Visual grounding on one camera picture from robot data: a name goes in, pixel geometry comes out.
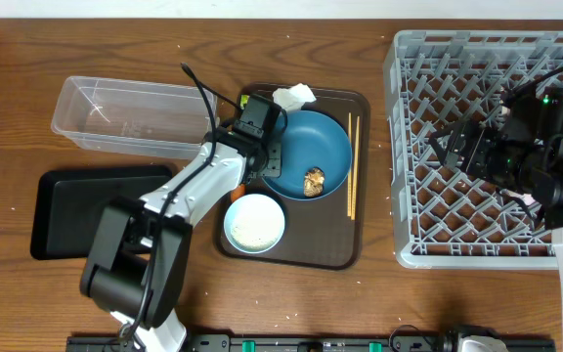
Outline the dark blue bowl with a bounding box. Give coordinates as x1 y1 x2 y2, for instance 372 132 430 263
263 110 350 200

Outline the pink cup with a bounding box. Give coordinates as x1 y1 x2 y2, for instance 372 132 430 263
518 194 536 206

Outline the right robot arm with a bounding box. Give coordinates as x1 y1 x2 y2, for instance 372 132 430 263
429 88 563 328

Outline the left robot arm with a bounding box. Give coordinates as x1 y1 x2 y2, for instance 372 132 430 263
80 128 281 351

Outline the grey dishwasher rack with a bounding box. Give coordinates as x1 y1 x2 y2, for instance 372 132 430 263
383 30 563 270

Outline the orange carrot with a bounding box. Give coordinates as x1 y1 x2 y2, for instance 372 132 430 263
230 184 245 202

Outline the brown food scrap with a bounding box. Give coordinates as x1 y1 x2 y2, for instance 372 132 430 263
303 167 325 198

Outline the small bowl with rice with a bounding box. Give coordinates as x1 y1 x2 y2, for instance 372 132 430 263
223 194 285 254

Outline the crumpled foil wrapper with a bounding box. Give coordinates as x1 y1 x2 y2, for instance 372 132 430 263
239 95 249 110

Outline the crumpled white napkin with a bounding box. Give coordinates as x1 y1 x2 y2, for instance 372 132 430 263
273 83 317 112

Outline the brown serving tray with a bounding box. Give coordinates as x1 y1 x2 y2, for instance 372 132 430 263
214 88 370 270

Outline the clear plastic container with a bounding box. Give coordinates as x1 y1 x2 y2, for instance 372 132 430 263
51 76 217 159

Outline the black bin lid tray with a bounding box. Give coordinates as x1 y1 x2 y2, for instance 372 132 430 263
30 165 172 260

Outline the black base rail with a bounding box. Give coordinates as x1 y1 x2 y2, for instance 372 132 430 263
65 334 556 352

